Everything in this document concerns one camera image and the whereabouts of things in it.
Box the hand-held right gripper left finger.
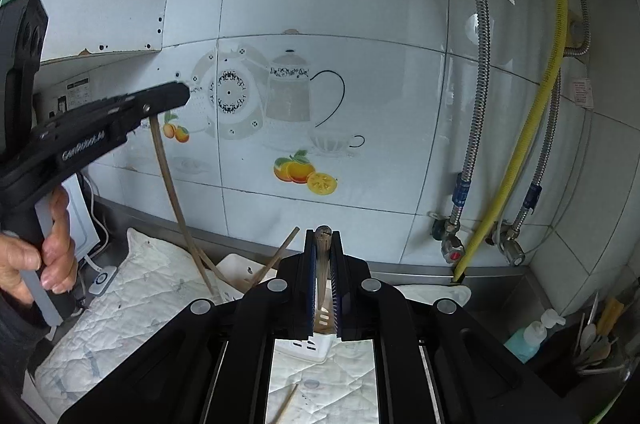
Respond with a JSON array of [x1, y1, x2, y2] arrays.
[[57, 229, 321, 424]]

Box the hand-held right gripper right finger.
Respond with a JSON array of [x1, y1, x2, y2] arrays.
[[327, 229, 583, 424]]

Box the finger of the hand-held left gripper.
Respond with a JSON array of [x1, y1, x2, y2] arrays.
[[100, 81, 192, 140]]

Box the wooden chopstick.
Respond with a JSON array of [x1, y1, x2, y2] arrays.
[[314, 225, 333, 312], [244, 226, 301, 292], [150, 116, 221, 302]]

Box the beige plastic cutlery holder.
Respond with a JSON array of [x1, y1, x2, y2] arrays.
[[216, 253, 335, 365]]

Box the bundle of kitchen utensils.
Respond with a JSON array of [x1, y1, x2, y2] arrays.
[[575, 291, 636, 375]]

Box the person's left hand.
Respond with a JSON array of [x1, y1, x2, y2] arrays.
[[0, 186, 79, 305]]

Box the white cutting board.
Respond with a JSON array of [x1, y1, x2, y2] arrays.
[[62, 174, 101, 261]]

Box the red knob valve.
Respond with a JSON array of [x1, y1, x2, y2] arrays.
[[431, 214, 467, 263]]

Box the grey knob valve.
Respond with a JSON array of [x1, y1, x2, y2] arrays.
[[492, 224, 527, 266]]

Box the white quilted printed mat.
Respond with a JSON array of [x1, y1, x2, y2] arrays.
[[35, 226, 471, 424]]

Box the teal pump soap bottle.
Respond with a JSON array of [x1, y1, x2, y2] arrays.
[[504, 308, 566, 364]]

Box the red printed tag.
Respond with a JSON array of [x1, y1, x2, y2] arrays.
[[570, 78, 597, 110]]

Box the printed wall label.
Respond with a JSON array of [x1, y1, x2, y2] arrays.
[[65, 76, 92, 110]]

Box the braided metal hose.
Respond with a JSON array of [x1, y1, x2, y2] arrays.
[[432, 0, 489, 230], [510, 0, 594, 235]]

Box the yellow corrugated gas hose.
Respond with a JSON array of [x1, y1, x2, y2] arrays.
[[452, 0, 571, 282]]

